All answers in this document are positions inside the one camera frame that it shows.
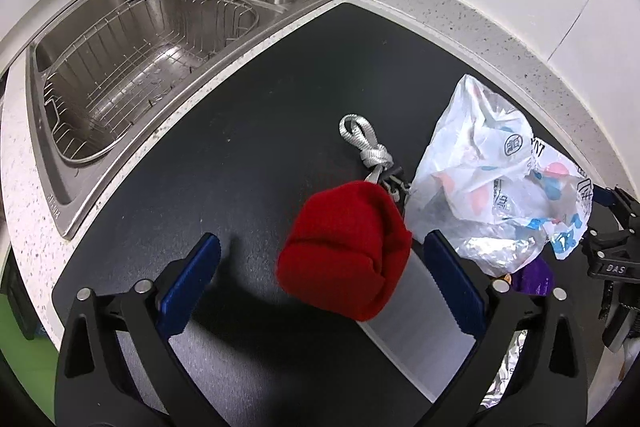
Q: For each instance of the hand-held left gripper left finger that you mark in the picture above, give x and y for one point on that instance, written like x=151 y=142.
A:
x=192 y=279

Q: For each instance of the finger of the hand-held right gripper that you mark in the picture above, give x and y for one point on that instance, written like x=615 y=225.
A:
x=625 y=209
x=612 y=257

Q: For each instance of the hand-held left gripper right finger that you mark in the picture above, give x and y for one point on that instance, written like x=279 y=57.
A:
x=452 y=282

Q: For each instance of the red knit cloth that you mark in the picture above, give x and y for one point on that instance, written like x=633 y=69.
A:
x=345 y=247

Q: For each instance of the white printed plastic bag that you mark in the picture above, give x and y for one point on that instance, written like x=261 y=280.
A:
x=480 y=167

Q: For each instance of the purple wrapper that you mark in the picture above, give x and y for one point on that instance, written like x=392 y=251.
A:
x=532 y=277

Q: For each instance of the crumpled aluminium foil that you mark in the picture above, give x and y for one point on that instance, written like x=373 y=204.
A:
x=510 y=367

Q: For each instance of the black counter mat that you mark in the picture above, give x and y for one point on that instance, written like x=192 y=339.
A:
x=260 y=132

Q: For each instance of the stainless steel sink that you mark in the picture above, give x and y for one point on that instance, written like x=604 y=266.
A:
x=55 y=187

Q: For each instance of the green panel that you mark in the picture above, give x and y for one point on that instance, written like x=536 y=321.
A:
x=25 y=357

